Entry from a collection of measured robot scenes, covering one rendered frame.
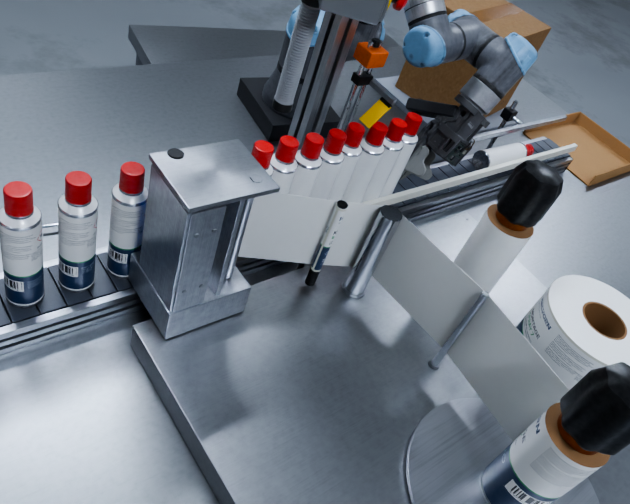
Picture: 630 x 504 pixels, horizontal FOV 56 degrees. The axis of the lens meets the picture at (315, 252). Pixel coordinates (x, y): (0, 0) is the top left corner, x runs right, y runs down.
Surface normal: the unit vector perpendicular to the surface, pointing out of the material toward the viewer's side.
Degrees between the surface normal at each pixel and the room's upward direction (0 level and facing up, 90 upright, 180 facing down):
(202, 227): 90
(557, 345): 90
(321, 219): 90
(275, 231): 90
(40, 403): 0
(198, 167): 0
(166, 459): 0
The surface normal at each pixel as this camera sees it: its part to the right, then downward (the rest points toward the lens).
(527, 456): -0.91, 0.02
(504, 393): -0.83, 0.18
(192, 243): 0.57, 0.68
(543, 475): -0.65, 0.38
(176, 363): 0.28, -0.69
